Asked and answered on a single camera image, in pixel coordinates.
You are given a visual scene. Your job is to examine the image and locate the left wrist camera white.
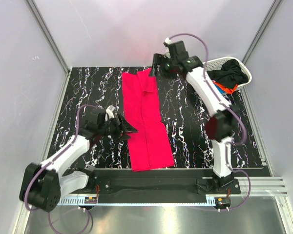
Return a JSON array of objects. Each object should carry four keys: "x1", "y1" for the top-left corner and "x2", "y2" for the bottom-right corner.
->
[{"x1": 105, "y1": 105, "x2": 115, "y2": 121}]

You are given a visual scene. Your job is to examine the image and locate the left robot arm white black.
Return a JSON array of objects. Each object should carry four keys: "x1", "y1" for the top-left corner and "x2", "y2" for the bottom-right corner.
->
[{"x1": 19, "y1": 113, "x2": 138, "y2": 212}]

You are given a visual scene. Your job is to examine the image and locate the black t shirt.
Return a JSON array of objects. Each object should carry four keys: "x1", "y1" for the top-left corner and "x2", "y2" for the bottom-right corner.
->
[{"x1": 207, "y1": 59, "x2": 249, "y2": 88}]

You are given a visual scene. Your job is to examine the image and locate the blue t shirt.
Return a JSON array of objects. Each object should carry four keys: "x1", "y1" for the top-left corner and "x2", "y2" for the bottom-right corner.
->
[{"x1": 219, "y1": 89, "x2": 226, "y2": 95}]

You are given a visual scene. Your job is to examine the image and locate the purple cable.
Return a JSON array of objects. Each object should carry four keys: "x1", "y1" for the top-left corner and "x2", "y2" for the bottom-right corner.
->
[
  {"x1": 24, "y1": 104, "x2": 98, "y2": 234},
  {"x1": 169, "y1": 33, "x2": 251, "y2": 213}
]

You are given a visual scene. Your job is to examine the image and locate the white plastic laundry basket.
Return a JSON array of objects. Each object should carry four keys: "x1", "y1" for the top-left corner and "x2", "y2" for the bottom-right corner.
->
[{"x1": 206, "y1": 57, "x2": 252, "y2": 94}]

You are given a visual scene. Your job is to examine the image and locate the pink red t shirt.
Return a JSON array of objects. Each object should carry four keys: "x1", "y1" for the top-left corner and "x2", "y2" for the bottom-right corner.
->
[{"x1": 122, "y1": 69, "x2": 174, "y2": 172}]

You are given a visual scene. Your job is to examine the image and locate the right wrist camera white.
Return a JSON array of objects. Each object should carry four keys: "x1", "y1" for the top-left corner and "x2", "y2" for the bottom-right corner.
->
[{"x1": 164, "y1": 38, "x2": 189, "y2": 60}]

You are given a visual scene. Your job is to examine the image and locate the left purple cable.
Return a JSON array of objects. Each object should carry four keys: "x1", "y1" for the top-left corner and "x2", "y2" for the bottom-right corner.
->
[{"x1": 24, "y1": 104, "x2": 98, "y2": 234}]

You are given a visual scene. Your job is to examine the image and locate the aluminium frame rail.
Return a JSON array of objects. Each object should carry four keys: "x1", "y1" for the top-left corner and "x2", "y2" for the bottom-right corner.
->
[{"x1": 21, "y1": 176, "x2": 289, "y2": 195}]

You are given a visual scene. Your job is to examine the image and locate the orange t shirt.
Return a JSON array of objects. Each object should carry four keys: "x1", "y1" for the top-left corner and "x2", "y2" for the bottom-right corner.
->
[{"x1": 213, "y1": 80, "x2": 238, "y2": 94}]

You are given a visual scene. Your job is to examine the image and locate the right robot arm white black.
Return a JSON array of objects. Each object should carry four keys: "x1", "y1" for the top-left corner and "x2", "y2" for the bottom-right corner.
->
[{"x1": 151, "y1": 53, "x2": 246, "y2": 193}]

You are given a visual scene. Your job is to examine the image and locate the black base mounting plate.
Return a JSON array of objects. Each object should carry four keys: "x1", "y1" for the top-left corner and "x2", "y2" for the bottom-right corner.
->
[{"x1": 67, "y1": 168, "x2": 241, "y2": 205}]

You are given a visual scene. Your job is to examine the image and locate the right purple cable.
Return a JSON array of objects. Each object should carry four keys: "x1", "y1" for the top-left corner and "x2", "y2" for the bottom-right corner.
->
[{"x1": 169, "y1": 33, "x2": 251, "y2": 213}]

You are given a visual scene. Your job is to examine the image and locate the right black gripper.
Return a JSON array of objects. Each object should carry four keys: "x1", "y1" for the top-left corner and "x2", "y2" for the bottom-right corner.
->
[{"x1": 148, "y1": 55, "x2": 177, "y2": 81}]

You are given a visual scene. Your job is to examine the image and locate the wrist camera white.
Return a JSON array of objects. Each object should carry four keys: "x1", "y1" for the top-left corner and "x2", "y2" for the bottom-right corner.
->
[
  {"x1": 105, "y1": 105, "x2": 115, "y2": 121},
  {"x1": 164, "y1": 38, "x2": 189, "y2": 60}
]

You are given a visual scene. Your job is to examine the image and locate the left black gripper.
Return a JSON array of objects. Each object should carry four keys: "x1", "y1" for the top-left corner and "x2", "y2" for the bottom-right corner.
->
[{"x1": 99, "y1": 114, "x2": 137, "y2": 143}]

